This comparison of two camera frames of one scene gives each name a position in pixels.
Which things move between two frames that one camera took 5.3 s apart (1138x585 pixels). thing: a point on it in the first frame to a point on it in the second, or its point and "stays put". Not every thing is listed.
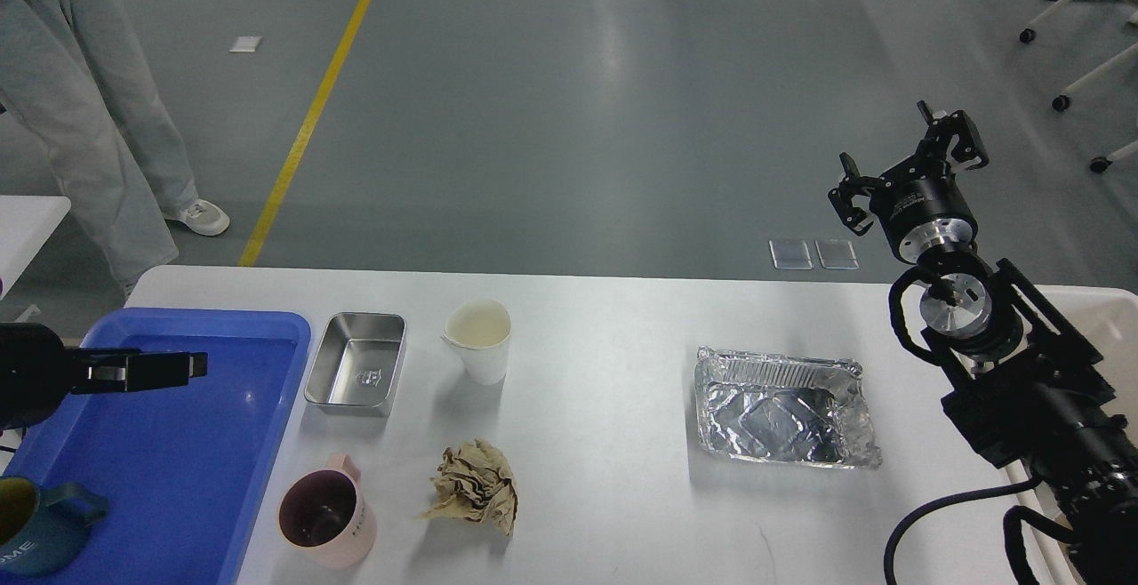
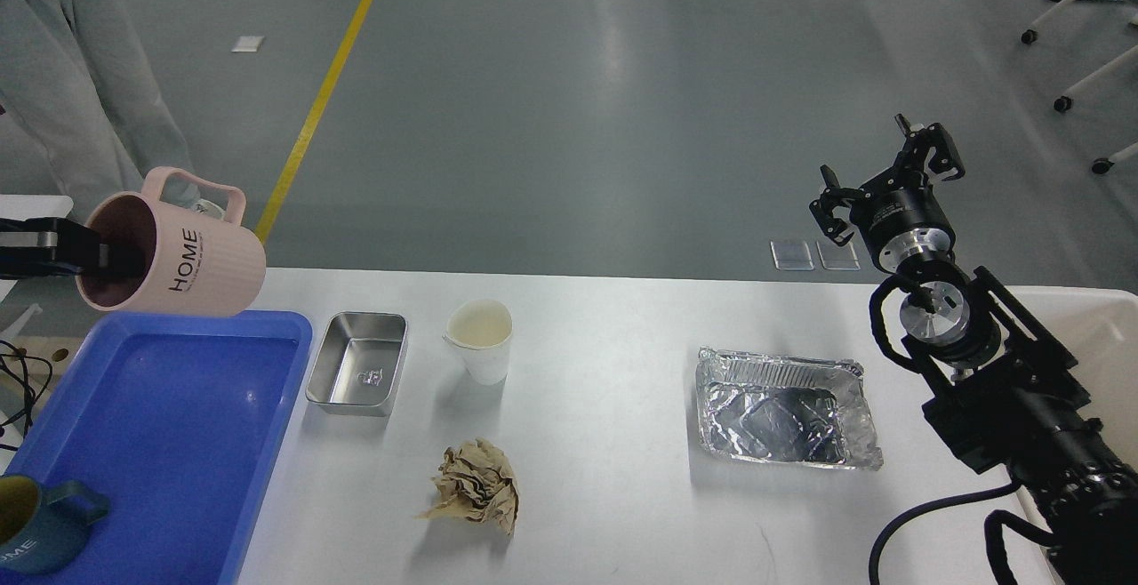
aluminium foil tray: x=782 y=409 stays put
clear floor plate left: x=790 y=254 stays put
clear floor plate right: x=837 y=254 stays put
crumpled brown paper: x=475 y=483 stays put
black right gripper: x=922 y=206 to x=903 y=223
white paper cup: x=481 y=330 stays put
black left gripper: x=35 y=372 to x=65 y=260
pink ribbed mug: x=324 y=513 to x=198 y=263
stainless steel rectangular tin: x=355 y=365 stays put
